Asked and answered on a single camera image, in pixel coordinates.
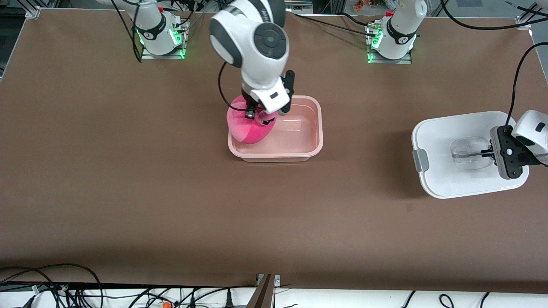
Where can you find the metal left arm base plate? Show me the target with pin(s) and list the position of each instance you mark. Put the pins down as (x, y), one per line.
(406, 61)

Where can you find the pink plush toy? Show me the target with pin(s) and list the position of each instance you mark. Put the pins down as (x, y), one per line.
(248, 130)

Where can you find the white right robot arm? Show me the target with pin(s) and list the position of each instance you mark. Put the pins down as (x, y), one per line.
(261, 70)

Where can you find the aluminium corner profile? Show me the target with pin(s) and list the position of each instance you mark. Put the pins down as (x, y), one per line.
(524, 21)

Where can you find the white box lid grey clips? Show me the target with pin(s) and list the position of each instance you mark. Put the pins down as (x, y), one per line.
(445, 179)

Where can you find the pink plastic storage box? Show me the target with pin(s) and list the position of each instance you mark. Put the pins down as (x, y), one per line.
(295, 137)

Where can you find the brown table cover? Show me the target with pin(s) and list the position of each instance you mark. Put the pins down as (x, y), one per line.
(274, 222)

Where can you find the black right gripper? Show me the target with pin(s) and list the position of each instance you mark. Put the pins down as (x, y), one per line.
(249, 104)

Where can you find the aluminium frame profile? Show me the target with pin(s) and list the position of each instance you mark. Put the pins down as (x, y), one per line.
(263, 297)

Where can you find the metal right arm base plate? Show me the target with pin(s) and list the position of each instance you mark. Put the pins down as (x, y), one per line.
(180, 51)

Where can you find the grey metal background frame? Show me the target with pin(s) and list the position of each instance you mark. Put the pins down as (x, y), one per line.
(299, 5)

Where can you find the black power plug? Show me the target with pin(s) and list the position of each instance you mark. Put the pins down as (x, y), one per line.
(229, 301)

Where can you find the small orange object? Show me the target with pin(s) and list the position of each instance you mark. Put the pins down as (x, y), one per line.
(165, 305)

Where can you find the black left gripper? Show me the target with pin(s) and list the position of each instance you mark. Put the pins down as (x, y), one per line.
(532, 157)

